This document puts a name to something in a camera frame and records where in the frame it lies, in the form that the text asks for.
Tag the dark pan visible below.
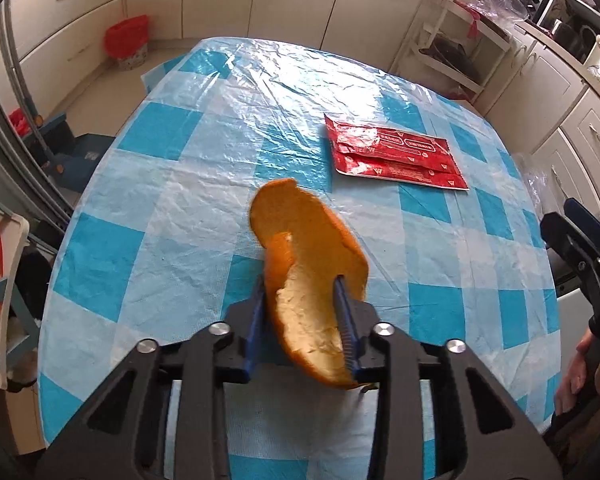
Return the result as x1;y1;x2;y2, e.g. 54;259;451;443
425;35;481;81

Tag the white drawer cabinet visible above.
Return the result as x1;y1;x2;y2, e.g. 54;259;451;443
10;0;131;106

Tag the white panelled cabinet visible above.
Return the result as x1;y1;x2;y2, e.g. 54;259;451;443
475;20;600;211

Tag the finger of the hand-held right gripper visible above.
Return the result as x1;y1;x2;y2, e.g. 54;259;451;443
540;212;588;271
564;198;600;266

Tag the mop pole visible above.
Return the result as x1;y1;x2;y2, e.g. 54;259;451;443
10;35;63;171

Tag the person's right hand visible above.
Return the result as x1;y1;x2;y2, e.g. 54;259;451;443
555;331;600;413

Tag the hanging clear plastic bag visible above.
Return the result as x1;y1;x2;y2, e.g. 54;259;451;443
517;152;571;211

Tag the blue white checkered tablecloth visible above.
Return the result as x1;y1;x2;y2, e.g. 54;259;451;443
37;36;563;480

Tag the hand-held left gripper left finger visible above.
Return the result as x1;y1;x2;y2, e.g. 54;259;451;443
40;285;268;480

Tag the white wooden chair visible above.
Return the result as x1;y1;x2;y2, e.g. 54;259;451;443
0;200;46;391

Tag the white storage rack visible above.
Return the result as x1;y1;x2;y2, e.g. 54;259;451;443
410;0;513;103

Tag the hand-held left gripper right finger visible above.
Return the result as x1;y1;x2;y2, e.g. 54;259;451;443
332;275;563;480

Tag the white door cabinet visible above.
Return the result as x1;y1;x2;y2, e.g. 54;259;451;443
122;0;431;68

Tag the red trash bin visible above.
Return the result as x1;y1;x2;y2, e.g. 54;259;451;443
105;15;151;70

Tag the red foil wrapper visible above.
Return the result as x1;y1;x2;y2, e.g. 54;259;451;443
324;114;470;191

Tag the pink cloth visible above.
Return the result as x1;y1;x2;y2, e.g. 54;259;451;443
455;0;482;38

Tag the large orange peel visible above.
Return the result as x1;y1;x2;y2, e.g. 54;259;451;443
249;178;371;391

